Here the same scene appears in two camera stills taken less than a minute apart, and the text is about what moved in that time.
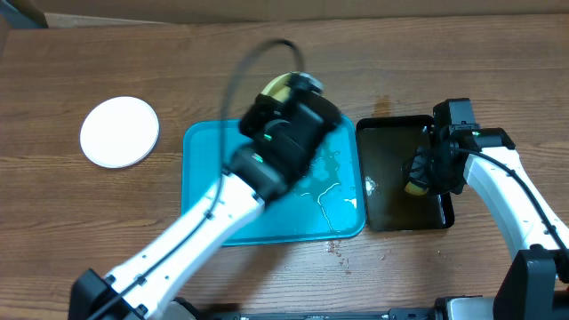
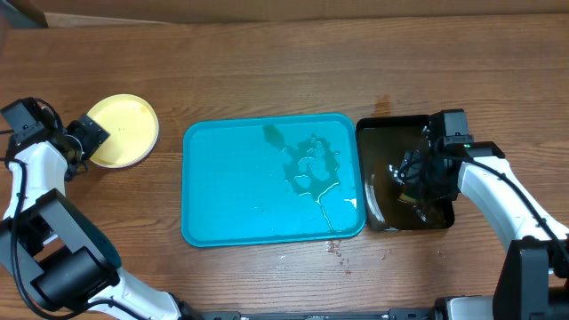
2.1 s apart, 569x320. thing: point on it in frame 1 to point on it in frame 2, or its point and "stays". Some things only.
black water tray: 384,144 stays
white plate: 119,132 stays
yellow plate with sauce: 276,88 to 132,127
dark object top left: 28,9 stays
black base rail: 395,314 stays
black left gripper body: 260,128 to 90,140
